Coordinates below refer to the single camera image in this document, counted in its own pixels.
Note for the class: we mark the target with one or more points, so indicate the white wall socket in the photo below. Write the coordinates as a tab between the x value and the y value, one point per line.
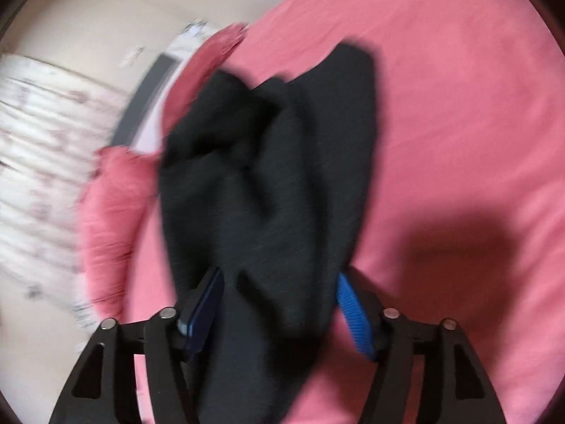
132	56

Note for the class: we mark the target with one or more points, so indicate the black sweater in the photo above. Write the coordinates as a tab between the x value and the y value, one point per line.
265	185

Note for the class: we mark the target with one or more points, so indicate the white printed curtain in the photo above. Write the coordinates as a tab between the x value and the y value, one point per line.
39	141

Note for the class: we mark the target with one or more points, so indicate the pink bed blanket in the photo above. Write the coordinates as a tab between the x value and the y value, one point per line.
441	97

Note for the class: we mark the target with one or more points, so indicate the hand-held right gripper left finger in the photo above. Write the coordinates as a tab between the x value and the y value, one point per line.
203	313

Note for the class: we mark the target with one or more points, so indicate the small pink pillow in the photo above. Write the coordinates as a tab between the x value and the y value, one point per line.
198	70

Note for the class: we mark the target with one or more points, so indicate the white floral panel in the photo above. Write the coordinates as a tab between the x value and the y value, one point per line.
194	33

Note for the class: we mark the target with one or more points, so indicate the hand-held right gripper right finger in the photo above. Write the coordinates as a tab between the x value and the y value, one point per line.
355	320

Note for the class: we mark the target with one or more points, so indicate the large pink pillow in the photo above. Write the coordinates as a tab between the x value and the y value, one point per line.
114	212

